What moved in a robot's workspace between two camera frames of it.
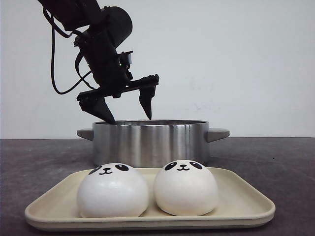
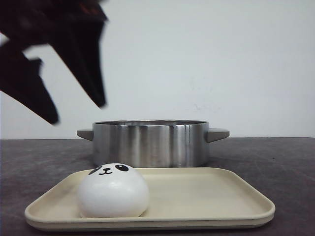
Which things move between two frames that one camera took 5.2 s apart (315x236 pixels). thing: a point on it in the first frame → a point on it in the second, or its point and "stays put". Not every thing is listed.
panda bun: (112, 190) stays put
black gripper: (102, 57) → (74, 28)
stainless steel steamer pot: (150, 142) stays put
